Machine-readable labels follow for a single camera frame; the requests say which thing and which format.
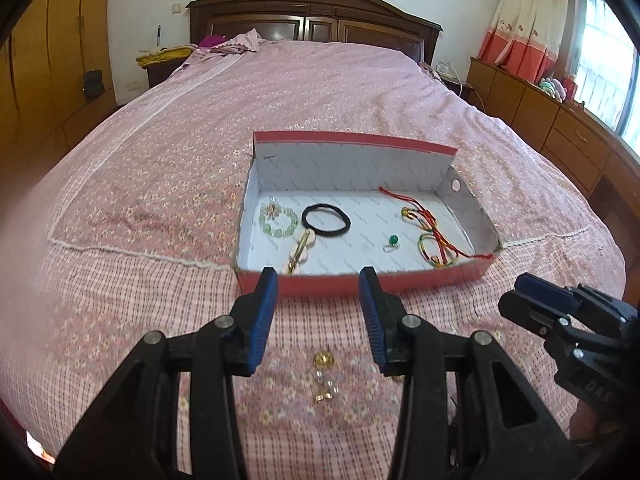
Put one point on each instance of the yellow wooden wardrobe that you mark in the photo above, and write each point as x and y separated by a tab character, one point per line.
45	60

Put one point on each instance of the small red box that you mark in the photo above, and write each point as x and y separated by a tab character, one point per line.
570	89

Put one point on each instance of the window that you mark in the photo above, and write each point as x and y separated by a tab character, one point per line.
610	60

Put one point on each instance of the magenta pillow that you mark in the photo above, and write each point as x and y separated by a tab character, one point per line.
212	41

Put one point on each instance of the dark wooden headboard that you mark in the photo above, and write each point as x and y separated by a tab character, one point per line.
320	5

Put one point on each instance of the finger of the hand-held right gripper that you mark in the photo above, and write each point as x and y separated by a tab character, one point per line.
542	287
525	310

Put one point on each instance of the pink cardboard box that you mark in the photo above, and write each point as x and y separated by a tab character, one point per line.
350	180

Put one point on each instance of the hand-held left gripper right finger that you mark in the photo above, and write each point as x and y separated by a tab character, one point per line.
372	320

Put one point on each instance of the gold hair clip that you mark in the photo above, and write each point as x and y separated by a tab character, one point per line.
300	252

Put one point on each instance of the person's right hand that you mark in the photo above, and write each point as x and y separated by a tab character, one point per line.
585	422

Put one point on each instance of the pink floral bed blanket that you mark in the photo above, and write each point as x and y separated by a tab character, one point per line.
150	185

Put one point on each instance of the wooden low dresser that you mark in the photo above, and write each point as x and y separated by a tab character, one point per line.
540	120

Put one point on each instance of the pastel plush toy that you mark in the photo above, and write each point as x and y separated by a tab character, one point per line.
552	89

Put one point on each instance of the pink crumpled garment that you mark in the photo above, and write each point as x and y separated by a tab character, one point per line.
240	42

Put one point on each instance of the floral red-hem curtain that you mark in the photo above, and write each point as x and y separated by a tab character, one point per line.
525	15

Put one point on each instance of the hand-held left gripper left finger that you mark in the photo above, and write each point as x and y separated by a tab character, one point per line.
262	320

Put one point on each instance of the small black bag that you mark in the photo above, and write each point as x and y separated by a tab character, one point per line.
93	85

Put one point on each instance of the dark slim stick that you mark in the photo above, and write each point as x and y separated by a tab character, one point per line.
158	35

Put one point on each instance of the gold earring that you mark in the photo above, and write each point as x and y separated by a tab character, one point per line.
324	360

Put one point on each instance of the clear crystal earring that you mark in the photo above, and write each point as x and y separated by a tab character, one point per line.
326	387

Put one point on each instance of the folded yellow cloth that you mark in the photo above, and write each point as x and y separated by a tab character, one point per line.
165	55

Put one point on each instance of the dark wooden nightstand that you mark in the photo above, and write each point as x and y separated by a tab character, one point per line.
162	75
457	91

